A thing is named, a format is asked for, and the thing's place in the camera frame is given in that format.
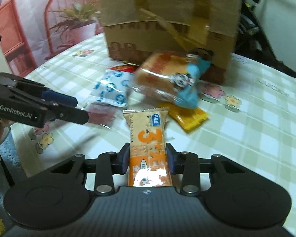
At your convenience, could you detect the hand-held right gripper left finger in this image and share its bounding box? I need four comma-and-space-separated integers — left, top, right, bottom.
49, 143, 131, 195

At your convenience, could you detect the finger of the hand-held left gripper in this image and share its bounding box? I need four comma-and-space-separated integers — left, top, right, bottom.
41, 89, 79, 108
48, 104, 89, 125

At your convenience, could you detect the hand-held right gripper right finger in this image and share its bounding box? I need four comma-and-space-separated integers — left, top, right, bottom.
166, 143, 247, 195

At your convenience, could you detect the orange biscuit packet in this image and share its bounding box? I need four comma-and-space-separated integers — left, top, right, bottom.
123, 107, 173, 187

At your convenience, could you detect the clear blue-print snack packet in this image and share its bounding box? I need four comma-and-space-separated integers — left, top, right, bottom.
82, 69, 135, 130

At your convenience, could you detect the red snack packet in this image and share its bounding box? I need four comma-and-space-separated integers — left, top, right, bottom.
110, 64, 140, 74

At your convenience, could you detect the brown cardboard box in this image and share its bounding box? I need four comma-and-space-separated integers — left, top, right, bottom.
97, 0, 242, 86

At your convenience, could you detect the yellow snack packet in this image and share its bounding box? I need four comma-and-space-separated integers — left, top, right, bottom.
163, 101, 211, 132

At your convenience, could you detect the checked tablecloth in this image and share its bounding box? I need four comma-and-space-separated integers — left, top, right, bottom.
0, 31, 296, 237

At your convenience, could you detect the bread packet with blue wrapper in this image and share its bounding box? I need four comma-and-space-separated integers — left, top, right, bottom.
133, 51, 211, 109

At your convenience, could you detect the black exercise bike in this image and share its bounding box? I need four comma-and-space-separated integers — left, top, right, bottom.
233, 0, 296, 79

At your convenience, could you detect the printed wall backdrop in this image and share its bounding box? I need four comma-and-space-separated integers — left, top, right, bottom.
0, 0, 106, 77

